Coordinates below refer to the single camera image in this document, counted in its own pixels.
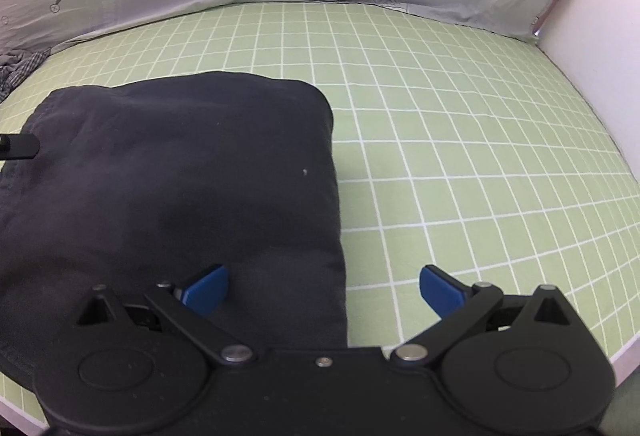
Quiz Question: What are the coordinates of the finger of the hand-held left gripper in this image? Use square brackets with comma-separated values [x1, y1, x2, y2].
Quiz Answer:
[0, 133, 41, 161]

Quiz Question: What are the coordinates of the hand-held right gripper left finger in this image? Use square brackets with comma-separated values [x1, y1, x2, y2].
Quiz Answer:
[75, 264, 254, 363]

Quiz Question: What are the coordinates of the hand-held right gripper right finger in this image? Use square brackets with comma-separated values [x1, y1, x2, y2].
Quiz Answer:
[390, 265, 577, 363]

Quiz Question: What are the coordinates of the black zip jacket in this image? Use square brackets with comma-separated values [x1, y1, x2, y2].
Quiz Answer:
[0, 71, 349, 379]

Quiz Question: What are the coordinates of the blue plaid shirt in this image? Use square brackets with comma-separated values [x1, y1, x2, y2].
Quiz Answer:
[0, 47, 54, 100]

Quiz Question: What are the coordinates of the green checked bed sheet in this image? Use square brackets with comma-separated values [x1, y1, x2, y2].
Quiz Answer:
[0, 0, 640, 429]

